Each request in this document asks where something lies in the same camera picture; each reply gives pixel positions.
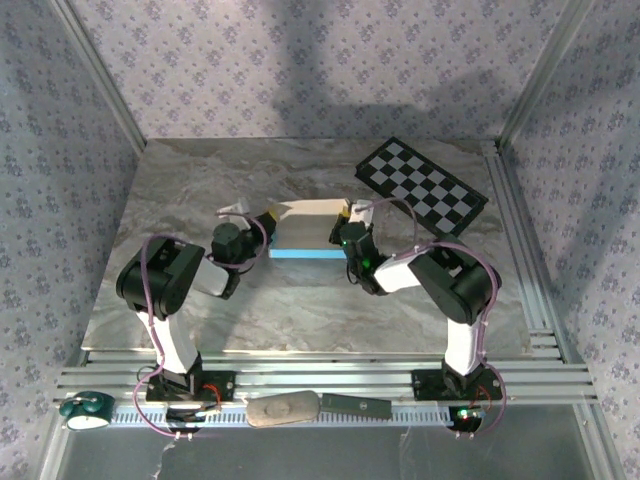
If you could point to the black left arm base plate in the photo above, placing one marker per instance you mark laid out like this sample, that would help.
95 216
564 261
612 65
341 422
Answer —
225 387

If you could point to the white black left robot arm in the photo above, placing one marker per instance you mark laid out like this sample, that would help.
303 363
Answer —
160 270

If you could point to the black white checkerboard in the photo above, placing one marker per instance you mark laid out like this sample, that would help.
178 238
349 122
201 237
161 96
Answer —
425 185

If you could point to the aluminium side rails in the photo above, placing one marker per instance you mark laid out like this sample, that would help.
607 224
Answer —
505 175

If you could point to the aluminium frame post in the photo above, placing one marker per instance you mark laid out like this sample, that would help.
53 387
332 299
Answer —
545 65
100 75

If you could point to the blue and white paper box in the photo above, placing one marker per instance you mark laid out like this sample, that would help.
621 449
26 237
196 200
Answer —
307 235

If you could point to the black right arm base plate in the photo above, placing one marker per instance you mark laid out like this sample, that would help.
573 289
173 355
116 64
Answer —
425 385

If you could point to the black flat bar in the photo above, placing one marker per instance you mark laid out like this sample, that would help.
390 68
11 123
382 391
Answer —
355 406

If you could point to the green white tape dispenser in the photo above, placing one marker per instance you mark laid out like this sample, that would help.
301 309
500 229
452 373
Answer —
85 412

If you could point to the aluminium front rails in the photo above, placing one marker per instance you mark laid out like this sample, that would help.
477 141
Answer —
325 375

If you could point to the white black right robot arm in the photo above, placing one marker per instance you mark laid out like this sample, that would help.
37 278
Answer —
450 285

